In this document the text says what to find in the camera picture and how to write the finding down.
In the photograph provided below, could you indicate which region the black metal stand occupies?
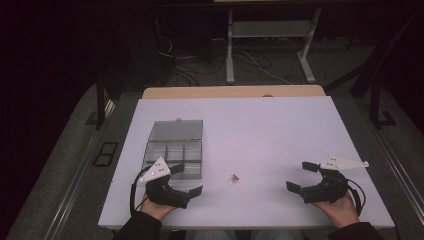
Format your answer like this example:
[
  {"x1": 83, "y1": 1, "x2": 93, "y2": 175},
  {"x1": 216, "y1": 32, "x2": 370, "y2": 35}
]
[{"x1": 323, "y1": 9, "x2": 423, "y2": 129}]

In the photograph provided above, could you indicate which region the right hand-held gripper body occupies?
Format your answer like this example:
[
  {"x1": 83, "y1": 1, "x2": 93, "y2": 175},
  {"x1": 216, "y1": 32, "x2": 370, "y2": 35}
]
[{"x1": 299, "y1": 153, "x2": 370, "y2": 205}]

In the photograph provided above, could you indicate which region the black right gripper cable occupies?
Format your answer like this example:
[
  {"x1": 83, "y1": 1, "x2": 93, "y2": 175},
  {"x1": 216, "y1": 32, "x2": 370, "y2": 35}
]
[{"x1": 345, "y1": 178, "x2": 367, "y2": 217}]

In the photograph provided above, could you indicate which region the person's right hand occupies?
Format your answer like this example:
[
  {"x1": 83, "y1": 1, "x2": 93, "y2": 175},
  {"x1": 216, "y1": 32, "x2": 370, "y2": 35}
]
[{"x1": 311, "y1": 191, "x2": 361, "y2": 229}]

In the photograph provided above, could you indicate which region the clear plastic compartment box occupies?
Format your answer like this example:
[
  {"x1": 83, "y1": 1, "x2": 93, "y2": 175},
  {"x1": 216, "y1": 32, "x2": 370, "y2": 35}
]
[{"x1": 142, "y1": 117, "x2": 204, "y2": 181}]

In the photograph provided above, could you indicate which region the white metal stand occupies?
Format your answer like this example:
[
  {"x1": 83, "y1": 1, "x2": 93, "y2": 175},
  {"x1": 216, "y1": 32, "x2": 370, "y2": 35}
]
[{"x1": 225, "y1": 8, "x2": 322, "y2": 85}]

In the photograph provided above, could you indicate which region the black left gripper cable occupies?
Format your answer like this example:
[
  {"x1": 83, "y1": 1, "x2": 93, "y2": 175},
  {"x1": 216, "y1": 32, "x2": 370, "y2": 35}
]
[{"x1": 129, "y1": 165, "x2": 152, "y2": 216}]

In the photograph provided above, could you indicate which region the black floor socket frame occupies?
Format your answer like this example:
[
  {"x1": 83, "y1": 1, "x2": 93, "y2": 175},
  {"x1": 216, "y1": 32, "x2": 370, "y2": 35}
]
[{"x1": 92, "y1": 141, "x2": 120, "y2": 168}]

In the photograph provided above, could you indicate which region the white floor cable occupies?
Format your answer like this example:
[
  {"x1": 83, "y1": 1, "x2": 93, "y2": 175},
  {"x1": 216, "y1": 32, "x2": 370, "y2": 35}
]
[{"x1": 239, "y1": 49, "x2": 294, "y2": 86}]

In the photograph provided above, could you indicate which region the person's left hand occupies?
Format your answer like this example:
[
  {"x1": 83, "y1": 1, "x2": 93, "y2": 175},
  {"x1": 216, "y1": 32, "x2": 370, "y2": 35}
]
[{"x1": 139, "y1": 193, "x2": 178, "y2": 222}]

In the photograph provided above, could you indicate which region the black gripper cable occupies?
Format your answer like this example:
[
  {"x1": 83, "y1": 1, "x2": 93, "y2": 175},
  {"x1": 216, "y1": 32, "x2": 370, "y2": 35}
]
[
  {"x1": 345, "y1": 178, "x2": 367, "y2": 217},
  {"x1": 129, "y1": 165, "x2": 152, "y2": 216}
]

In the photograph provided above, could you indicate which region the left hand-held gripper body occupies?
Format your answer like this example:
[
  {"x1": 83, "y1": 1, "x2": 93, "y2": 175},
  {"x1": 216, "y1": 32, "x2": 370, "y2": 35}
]
[{"x1": 139, "y1": 156, "x2": 192, "y2": 210}]

